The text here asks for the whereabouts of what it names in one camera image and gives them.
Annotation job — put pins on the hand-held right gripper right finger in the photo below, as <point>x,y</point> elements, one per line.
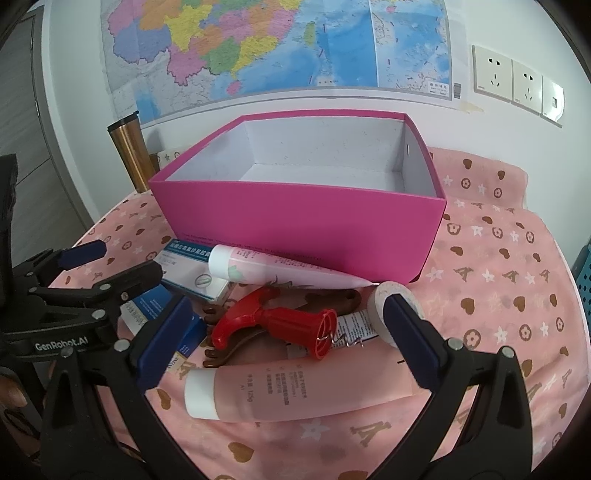
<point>415,344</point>

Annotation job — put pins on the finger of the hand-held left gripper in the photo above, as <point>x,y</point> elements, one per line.
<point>134,277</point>
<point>85,253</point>

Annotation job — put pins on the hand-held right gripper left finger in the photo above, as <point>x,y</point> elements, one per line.
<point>161,344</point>

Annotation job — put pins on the blue and white medicine box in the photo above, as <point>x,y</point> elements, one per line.
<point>191,334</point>

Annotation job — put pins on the teal and white medicine box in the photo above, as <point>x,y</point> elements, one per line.
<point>184,267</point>

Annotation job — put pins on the white round disc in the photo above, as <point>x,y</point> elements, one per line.
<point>385,300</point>

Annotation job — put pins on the white pill bottle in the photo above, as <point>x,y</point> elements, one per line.
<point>258,265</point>

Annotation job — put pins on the red corkscrew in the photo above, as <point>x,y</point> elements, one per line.
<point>286,325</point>

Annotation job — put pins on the pink tube with white cap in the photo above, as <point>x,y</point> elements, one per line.
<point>286,387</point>

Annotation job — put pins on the pink cardboard box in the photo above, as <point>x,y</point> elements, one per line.
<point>300,221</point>

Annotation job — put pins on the person's left hand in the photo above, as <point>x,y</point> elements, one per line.
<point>11,393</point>

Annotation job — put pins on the pink printed blanket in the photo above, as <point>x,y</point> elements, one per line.
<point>498,277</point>

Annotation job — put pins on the gold tumbler with black lid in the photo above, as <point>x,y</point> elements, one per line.
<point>134,157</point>

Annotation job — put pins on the grey door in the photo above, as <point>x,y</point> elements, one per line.
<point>37,138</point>

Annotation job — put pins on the beige star printed cloth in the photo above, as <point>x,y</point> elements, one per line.
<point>173,154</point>

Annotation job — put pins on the blue plastic rack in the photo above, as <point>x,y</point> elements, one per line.
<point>582,281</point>

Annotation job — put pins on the colourful wall map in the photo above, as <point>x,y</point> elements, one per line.
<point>277,46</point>

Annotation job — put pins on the white wall socket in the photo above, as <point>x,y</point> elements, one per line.
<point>527,87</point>
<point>491,74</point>

